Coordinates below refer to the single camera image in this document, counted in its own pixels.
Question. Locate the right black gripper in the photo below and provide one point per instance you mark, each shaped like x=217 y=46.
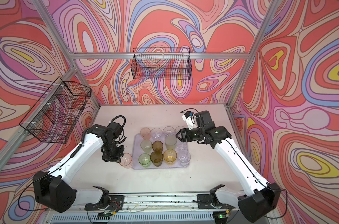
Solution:
x=185 y=135

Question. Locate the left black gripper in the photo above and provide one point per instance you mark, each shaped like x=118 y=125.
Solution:
x=116 y=158

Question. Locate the small clear glass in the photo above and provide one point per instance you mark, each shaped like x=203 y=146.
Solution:
x=182 y=146

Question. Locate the pale green glass front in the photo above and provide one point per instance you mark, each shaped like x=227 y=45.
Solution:
x=171 y=142

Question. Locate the yellow glass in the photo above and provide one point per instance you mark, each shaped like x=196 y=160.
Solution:
x=170 y=156

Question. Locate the dark olive glass back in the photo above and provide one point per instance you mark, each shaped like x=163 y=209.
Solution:
x=157 y=146

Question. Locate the dark olive glass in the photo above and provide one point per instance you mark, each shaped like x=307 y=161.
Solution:
x=156 y=158
x=157 y=146

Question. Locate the dark olive glass front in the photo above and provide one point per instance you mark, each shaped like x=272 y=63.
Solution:
x=156 y=158

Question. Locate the light green glass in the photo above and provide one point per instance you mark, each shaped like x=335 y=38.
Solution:
x=146 y=146

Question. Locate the peach pink glass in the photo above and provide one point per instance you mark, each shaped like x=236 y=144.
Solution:
x=145 y=133

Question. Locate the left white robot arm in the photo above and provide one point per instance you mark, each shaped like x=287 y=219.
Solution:
x=52 y=188

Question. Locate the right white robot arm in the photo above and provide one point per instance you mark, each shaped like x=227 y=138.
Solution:
x=258 y=196

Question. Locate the lavender plastic tray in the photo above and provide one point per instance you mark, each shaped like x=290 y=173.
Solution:
x=137 y=151

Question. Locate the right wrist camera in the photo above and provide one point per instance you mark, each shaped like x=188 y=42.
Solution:
x=189 y=118

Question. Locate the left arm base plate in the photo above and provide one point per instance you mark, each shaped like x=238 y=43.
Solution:
x=113 y=203

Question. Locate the aluminium front rail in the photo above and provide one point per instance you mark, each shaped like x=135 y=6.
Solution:
x=162 y=201

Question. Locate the black wire basket left wall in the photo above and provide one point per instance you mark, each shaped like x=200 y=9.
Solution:
x=58 y=115

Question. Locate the black wire basket wall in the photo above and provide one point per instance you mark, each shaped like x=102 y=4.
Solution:
x=161 y=63
x=58 y=115

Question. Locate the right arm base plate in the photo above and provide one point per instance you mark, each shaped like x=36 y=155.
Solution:
x=206 y=201

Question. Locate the black wire basket back wall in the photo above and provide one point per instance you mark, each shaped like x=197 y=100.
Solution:
x=161 y=63

